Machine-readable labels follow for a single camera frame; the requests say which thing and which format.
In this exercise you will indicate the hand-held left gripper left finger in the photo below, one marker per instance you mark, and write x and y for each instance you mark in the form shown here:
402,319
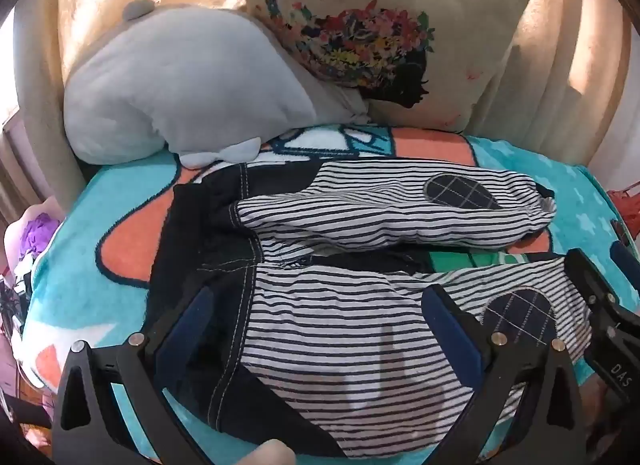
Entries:
198,312

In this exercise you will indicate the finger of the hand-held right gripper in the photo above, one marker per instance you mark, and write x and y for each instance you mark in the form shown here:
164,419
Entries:
622,290

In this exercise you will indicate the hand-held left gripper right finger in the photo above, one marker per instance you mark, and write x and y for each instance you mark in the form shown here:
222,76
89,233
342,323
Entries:
450,330

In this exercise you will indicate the striped pants with dark waistband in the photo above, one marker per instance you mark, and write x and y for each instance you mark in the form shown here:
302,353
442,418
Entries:
325,335

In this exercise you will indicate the red object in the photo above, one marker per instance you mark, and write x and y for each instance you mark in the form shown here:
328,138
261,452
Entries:
625,210

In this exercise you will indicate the printed cartoon blanket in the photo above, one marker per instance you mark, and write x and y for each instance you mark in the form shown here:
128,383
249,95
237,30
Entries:
125,225

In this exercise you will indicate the purple and pink toy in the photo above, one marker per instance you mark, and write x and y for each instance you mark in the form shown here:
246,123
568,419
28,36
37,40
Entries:
37,232

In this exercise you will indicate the beige window curtain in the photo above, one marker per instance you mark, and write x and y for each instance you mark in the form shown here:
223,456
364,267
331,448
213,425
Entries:
7,170

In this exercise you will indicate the grey plush pillow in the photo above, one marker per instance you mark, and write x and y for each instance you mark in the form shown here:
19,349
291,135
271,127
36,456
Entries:
175,75

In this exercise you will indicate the cream pillow with floral print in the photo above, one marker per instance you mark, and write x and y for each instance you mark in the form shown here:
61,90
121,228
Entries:
450,20

